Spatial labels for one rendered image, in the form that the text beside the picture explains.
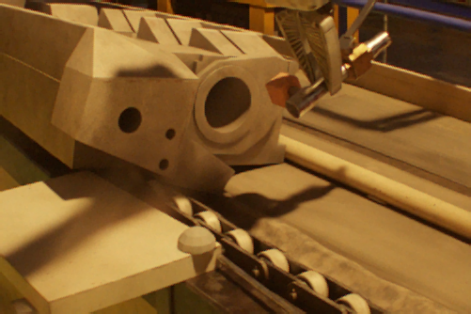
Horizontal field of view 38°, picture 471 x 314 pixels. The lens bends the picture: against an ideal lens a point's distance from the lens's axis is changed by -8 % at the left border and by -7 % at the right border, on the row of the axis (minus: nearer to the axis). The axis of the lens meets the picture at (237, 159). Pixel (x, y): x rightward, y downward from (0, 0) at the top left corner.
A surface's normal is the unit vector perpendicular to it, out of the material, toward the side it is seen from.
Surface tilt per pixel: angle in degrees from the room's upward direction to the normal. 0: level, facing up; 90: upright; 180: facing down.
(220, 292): 0
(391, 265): 0
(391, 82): 90
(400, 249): 0
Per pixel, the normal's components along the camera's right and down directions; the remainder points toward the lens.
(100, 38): 0.47, -0.60
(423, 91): -0.81, 0.18
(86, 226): 0.01, -0.94
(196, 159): 0.58, 0.28
